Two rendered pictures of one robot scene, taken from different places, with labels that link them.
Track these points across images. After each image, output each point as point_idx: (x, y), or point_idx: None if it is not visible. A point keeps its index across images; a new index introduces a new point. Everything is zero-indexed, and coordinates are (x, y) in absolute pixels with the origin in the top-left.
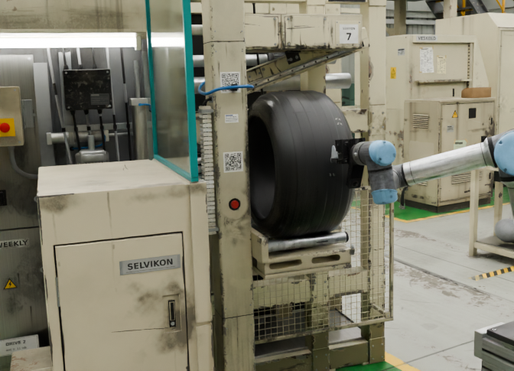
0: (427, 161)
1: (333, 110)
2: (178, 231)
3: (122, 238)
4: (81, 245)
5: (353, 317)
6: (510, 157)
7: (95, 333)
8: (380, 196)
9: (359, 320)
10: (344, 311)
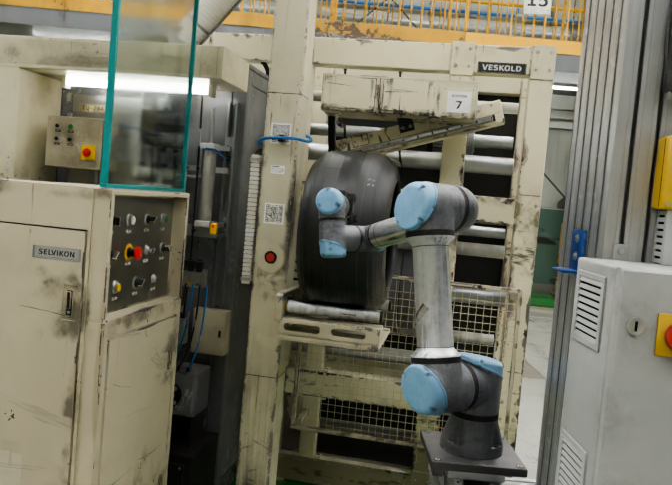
0: (388, 220)
1: (373, 171)
2: (83, 229)
3: (42, 226)
4: (7, 224)
5: (529, 470)
6: (403, 208)
7: (7, 302)
8: (321, 247)
9: (530, 475)
10: (525, 462)
